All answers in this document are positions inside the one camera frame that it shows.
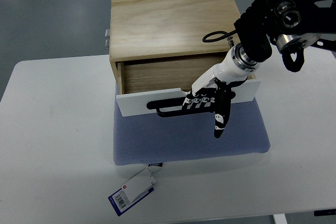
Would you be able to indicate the black drawer handle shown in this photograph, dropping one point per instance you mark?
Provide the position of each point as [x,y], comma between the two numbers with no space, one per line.
[167,103]

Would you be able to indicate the blue mesh cushion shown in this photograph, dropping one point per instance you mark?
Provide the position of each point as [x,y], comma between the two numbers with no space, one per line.
[149,138]

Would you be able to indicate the white table leg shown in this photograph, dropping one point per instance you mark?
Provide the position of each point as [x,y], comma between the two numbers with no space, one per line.
[280,219]

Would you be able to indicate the black table edge controller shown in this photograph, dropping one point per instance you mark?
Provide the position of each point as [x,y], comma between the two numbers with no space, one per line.
[326,212]

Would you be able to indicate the metal bracket behind cabinet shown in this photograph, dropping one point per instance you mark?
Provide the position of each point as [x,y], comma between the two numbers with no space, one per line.
[107,37]

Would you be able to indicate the white blue paper tag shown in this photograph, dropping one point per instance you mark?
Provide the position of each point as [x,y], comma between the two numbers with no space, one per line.
[132,191]

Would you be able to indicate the white drawer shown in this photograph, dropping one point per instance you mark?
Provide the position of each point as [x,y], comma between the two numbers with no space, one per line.
[142,81]

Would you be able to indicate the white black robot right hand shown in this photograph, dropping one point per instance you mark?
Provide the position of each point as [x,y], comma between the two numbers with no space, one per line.
[215,85]

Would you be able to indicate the wooden drawer cabinet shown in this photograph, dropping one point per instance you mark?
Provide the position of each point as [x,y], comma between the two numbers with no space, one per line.
[147,29]

